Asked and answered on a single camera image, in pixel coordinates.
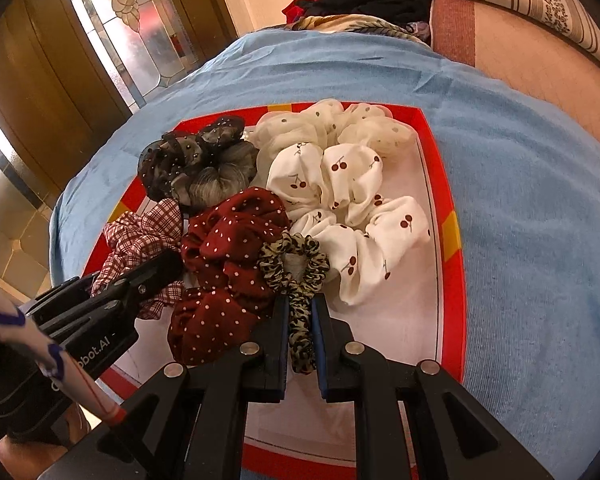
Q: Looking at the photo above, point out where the red plaid scrunchie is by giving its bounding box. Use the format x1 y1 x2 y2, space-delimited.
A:
90 197 187 322

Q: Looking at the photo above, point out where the leopard print scrunchie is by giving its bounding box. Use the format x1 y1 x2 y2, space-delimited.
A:
256 232 331 375

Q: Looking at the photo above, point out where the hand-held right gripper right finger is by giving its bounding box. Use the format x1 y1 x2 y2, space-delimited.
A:
311 293 556 480

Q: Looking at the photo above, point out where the person's left hand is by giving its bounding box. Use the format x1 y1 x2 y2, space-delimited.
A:
0 402 93 480

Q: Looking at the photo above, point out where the pink bolster cushion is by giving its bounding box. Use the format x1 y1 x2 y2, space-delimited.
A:
429 0 600 162

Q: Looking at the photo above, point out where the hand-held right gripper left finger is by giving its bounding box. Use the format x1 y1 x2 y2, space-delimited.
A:
40 294 292 480

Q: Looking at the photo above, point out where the person's left forearm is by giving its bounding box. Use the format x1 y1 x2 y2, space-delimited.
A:
0 267 128 427

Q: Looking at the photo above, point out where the white cherry print scrunchie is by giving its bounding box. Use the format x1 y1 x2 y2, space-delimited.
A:
266 142 432 307

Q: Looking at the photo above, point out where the white dotted sheer scrunchie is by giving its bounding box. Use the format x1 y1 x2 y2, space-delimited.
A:
244 98 417 162

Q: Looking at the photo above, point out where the dark red dotted scrunchie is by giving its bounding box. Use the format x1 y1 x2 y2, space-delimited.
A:
167 187 292 367

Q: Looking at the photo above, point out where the grey black sheer scrunchie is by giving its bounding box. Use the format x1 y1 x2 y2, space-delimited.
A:
137 115 261 209

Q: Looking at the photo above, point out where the red cardboard box tray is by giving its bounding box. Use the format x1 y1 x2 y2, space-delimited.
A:
82 102 469 480

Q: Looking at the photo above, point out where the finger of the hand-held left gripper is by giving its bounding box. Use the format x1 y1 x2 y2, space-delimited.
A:
25 248 184 337

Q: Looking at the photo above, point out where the stained glass door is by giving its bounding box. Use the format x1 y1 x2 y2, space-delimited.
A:
55 0 207 112

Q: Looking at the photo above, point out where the wooden door frame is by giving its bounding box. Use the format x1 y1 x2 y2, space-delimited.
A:
0 0 148 197

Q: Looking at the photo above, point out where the pile of dark clothes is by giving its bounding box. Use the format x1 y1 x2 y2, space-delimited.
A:
281 0 444 45

